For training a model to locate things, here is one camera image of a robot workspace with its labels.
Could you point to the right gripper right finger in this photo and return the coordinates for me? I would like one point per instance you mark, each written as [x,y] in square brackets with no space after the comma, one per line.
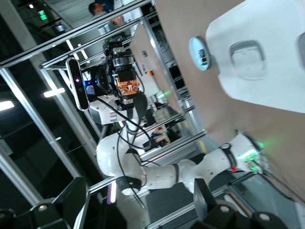
[214,214]

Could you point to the aluminium cage frame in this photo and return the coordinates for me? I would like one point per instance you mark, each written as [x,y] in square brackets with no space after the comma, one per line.
[35,50]

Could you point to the brown topped background table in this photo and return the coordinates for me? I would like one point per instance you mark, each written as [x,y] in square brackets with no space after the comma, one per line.
[145,40]

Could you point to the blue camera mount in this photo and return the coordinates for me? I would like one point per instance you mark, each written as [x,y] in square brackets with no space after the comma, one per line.
[88,83]

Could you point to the green exit sign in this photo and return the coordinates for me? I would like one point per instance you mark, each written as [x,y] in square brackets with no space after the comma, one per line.
[43,15]

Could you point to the green push button switch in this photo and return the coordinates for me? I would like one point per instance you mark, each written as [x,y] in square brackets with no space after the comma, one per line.
[203,57]

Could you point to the white lunch box grey latches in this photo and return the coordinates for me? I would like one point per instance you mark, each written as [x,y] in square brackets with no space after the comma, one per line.
[274,83]

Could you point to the person in blue shirt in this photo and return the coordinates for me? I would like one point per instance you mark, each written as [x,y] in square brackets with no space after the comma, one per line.
[94,9]

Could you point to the light blue round plate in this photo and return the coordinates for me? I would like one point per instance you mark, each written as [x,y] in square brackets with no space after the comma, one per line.
[194,51]

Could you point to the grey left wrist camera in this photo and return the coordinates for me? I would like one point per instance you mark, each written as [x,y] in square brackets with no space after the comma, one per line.
[77,83]

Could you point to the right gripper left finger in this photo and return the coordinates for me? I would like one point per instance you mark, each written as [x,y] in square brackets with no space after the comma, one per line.
[47,214]

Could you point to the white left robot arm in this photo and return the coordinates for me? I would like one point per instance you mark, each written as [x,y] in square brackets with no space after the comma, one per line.
[162,176]

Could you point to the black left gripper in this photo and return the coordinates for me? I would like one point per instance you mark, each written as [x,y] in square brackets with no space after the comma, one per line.
[103,80]

